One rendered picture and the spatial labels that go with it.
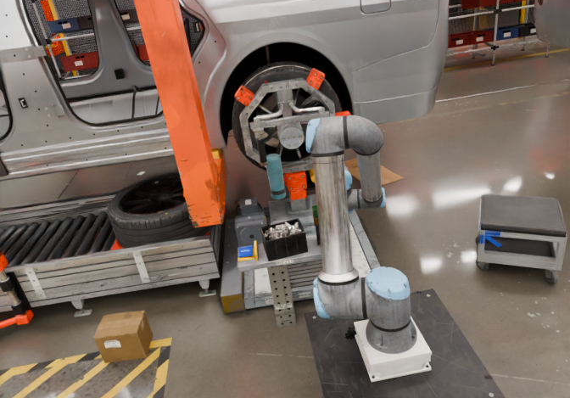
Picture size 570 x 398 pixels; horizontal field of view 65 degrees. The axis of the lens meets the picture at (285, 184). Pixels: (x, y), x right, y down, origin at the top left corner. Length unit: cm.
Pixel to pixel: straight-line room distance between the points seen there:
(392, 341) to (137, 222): 158
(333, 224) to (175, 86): 100
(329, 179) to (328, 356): 73
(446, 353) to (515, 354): 54
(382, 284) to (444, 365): 41
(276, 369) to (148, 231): 106
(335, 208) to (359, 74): 129
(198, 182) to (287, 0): 108
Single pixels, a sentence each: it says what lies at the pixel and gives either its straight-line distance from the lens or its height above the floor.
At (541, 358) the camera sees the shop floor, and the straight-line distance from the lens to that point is 239.
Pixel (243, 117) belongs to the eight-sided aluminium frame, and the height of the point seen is 96.
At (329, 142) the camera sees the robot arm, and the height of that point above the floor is 114.
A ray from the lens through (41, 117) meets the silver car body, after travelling 295.
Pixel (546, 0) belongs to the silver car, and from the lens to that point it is 453.
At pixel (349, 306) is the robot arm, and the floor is 58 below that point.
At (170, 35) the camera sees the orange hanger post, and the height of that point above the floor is 149.
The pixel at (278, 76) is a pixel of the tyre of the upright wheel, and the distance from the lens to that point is 255.
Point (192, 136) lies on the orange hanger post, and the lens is 218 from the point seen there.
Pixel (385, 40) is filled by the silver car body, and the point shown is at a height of 124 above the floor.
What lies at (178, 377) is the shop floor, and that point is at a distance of 238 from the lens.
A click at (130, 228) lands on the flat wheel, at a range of 272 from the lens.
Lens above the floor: 170
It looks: 26 degrees down
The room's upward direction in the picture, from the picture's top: 8 degrees counter-clockwise
